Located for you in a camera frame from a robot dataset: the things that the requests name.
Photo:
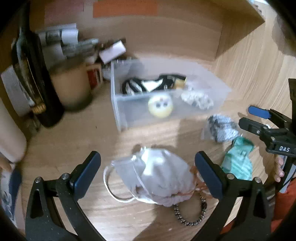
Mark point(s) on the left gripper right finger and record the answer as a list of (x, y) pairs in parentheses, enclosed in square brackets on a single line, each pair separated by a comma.
[(253, 220)]

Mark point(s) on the clear plastic storage bin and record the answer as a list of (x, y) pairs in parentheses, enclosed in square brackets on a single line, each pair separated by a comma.
[(132, 110)]

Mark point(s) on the grey patterned cloth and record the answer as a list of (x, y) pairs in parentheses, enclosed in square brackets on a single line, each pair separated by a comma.
[(220, 129)]

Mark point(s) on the dark wine bottle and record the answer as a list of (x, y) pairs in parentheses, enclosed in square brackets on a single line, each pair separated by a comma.
[(30, 67)]

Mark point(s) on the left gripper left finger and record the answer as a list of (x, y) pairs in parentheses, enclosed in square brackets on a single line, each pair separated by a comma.
[(43, 221)]

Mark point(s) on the white small box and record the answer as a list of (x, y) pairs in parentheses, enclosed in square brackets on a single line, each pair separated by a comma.
[(115, 50)]

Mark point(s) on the floral scrunchie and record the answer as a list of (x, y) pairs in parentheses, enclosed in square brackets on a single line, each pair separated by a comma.
[(199, 100)]

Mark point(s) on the beige cylinder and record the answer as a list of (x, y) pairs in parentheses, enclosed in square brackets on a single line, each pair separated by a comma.
[(13, 141)]

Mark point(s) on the black white fabric bundle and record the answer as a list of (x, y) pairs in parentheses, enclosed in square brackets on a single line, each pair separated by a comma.
[(136, 85)]

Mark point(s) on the right hand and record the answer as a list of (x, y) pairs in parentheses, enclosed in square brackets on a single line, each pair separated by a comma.
[(278, 172)]

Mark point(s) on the yellow green sponge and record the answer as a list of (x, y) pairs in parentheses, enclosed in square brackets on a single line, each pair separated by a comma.
[(180, 84)]

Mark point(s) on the yellow plush ball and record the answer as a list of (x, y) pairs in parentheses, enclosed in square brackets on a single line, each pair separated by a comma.
[(160, 105)]

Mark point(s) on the orange sticky note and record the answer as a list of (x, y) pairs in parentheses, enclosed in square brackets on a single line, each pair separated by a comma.
[(111, 8)]

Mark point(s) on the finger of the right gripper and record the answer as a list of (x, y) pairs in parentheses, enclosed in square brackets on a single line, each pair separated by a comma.
[(262, 113)]

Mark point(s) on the white drawstring pouch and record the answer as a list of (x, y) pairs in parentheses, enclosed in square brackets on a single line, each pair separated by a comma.
[(155, 176)]

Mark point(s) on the brown mug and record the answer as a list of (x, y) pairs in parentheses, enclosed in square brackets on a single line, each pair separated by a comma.
[(75, 83)]

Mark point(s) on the green knitted cloth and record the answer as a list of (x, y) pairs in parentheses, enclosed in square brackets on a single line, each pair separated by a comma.
[(237, 161)]

